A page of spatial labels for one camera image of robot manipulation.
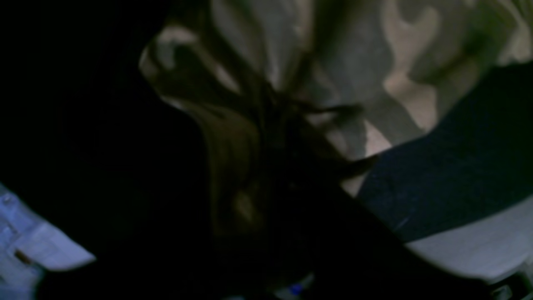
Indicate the camouflage t-shirt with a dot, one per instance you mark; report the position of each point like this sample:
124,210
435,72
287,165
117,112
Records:
356,77

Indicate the black table cloth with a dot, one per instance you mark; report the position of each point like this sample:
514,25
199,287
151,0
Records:
105,189

